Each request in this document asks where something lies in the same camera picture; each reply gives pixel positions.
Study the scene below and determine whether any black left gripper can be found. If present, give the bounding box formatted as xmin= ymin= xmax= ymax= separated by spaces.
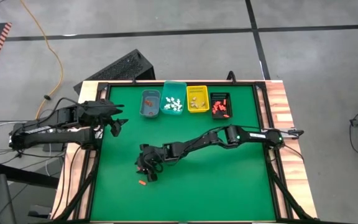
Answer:
xmin=79 ymin=102 xmax=129 ymax=137

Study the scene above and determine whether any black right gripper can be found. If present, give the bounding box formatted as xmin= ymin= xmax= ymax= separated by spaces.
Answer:
xmin=135 ymin=143 xmax=167 ymax=183

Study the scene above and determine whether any blue-grey plastic bin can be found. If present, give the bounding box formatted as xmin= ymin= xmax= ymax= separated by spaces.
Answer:
xmin=139 ymin=89 xmax=162 ymax=118

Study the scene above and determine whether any light teal plastic bin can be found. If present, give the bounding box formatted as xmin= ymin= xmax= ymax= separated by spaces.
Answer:
xmin=160 ymin=80 xmax=188 ymax=116

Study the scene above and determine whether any yellow plastic basket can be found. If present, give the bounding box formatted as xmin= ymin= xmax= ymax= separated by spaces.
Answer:
xmin=186 ymin=85 xmax=211 ymax=113

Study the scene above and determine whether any black plastic basket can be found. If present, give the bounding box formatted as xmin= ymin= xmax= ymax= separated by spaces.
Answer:
xmin=209 ymin=91 xmax=233 ymax=120

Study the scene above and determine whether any black floor beam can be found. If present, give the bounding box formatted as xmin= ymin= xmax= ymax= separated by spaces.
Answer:
xmin=0 ymin=161 xmax=60 ymax=190

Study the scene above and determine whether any black stand foot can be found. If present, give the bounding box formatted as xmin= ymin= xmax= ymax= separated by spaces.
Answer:
xmin=27 ymin=205 xmax=55 ymax=219

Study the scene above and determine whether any black clamp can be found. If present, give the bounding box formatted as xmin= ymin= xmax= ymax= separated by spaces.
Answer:
xmin=226 ymin=70 xmax=238 ymax=85

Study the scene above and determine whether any black table frame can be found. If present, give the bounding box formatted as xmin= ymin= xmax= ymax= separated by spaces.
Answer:
xmin=51 ymin=79 xmax=319 ymax=224

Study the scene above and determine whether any yellow extension cable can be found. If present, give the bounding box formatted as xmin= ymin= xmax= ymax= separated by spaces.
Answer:
xmin=19 ymin=0 xmax=64 ymax=119

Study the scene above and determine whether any white floor cable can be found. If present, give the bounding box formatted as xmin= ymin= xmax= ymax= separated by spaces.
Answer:
xmin=0 ymin=121 xmax=27 ymax=134

